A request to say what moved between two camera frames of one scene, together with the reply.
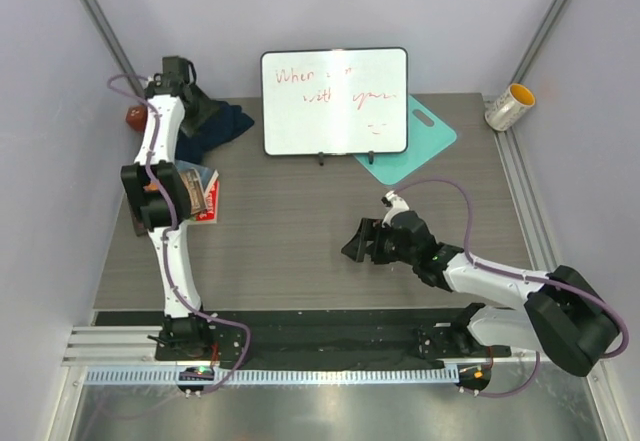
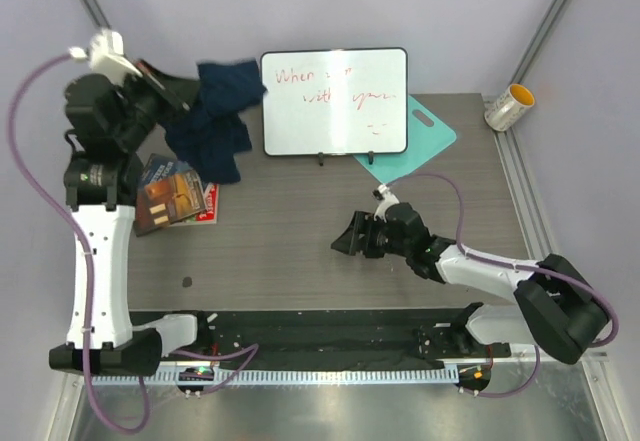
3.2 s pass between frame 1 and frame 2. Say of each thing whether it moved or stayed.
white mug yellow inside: stayed
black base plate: stayed
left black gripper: moved
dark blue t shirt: moved
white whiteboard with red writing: stayed
